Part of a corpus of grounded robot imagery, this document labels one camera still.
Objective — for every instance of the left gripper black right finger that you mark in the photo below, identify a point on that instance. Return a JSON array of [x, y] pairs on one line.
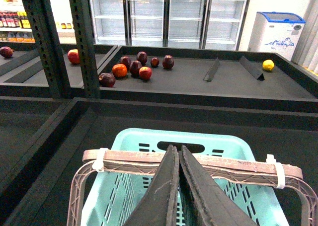
[[203, 201]]

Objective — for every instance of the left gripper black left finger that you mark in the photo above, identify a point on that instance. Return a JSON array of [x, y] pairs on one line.
[[158, 206]]

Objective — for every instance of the brown basket handle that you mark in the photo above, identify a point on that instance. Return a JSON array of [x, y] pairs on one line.
[[233, 170]]

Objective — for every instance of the red apple on shelf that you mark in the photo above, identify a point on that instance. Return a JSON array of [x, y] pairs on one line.
[[145, 73]]

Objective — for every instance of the small dark red apple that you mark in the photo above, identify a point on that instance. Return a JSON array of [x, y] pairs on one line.
[[155, 62]]

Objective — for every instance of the red apple left tray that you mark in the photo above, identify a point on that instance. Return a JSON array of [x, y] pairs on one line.
[[73, 56]]

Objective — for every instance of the white zip tie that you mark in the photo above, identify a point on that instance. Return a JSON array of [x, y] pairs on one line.
[[98, 164], [281, 178]]

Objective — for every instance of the black metal shelf divider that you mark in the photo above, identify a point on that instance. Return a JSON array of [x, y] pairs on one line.
[[212, 70]]

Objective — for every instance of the dark purple fruit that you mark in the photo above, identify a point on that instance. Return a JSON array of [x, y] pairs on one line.
[[107, 79]]

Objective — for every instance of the orange fruit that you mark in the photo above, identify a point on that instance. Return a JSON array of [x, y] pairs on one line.
[[119, 70]]

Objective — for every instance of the yellow lemon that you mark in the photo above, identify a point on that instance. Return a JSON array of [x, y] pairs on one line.
[[268, 65]]

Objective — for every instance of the white blue chest freezer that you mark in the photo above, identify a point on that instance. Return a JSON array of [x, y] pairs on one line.
[[276, 32]]

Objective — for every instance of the glass door refrigerator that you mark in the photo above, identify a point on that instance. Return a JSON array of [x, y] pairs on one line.
[[195, 24]]

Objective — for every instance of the dark fruit far left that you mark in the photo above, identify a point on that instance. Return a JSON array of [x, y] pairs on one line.
[[6, 52]]

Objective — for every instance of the shelf of bottles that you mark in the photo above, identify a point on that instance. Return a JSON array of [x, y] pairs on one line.
[[14, 23]]

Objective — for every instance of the black shelf upright post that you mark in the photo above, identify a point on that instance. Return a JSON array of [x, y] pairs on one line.
[[85, 45]]

